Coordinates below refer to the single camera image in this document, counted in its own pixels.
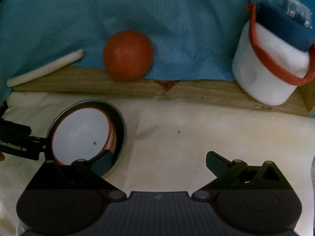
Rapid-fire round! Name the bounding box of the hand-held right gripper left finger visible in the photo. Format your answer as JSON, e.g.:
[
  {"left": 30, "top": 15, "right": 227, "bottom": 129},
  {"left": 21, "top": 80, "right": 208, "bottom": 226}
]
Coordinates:
[{"left": 25, "top": 149, "right": 126, "bottom": 201}]

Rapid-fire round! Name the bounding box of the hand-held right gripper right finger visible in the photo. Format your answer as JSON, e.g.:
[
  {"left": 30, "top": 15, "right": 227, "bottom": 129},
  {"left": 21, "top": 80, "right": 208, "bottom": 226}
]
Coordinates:
[{"left": 192, "top": 151, "right": 293, "bottom": 201}]

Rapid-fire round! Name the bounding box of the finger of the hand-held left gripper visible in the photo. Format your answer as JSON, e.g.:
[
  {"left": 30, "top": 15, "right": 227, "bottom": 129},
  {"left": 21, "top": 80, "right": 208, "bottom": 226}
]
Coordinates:
[{"left": 0, "top": 120, "right": 47, "bottom": 161}]

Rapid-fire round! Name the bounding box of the large white red-rimmed bowl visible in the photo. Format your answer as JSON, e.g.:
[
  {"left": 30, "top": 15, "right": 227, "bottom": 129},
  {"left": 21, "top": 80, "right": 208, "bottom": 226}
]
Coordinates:
[{"left": 51, "top": 108, "right": 117, "bottom": 166}]

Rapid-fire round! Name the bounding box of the stainless steel bowl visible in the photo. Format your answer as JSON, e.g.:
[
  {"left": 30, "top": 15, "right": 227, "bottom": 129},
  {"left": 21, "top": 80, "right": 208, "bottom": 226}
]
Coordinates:
[{"left": 46, "top": 99, "right": 127, "bottom": 177}]

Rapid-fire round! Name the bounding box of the white table cover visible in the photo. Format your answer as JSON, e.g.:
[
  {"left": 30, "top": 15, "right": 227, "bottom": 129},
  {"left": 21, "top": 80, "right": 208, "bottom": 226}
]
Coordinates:
[{"left": 0, "top": 92, "right": 315, "bottom": 236}]

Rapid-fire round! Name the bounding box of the wooden board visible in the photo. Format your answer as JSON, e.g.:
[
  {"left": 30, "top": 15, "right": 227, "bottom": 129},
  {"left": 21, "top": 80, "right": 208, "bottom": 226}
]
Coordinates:
[{"left": 11, "top": 65, "right": 311, "bottom": 117}]

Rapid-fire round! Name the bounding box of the white stick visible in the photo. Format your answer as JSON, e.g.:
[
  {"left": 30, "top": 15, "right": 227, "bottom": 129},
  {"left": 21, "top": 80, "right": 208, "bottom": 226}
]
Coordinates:
[{"left": 6, "top": 49, "right": 84, "bottom": 87}]

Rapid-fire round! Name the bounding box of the white pouch with red trim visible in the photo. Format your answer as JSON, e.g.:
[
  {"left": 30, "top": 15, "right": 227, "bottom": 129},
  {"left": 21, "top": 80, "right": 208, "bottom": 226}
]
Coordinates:
[{"left": 232, "top": 3, "right": 315, "bottom": 106}]

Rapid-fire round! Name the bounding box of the red ball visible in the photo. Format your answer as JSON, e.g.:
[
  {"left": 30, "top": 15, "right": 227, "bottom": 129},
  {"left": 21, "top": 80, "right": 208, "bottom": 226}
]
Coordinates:
[{"left": 103, "top": 30, "right": 154, "bottom": 81}]

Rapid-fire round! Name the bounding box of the light blue cloth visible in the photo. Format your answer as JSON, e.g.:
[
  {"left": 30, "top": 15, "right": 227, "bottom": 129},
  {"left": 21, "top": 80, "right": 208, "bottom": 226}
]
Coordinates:
[{"left": 0, "top": 0, "right": 315, "bottom": 99}]

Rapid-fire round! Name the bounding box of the dark blue item in pouch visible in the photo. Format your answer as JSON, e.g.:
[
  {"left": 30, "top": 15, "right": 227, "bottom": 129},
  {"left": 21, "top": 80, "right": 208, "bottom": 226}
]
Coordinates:
[{"left": 258, "top": 2, "right": 315, "bottom": 53}]

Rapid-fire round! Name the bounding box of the clear plastic package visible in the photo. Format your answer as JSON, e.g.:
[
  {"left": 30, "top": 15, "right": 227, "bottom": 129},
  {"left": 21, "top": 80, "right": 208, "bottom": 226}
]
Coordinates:
[{"left": 269, "top": 0, "right": 311, "bottom": 28}]

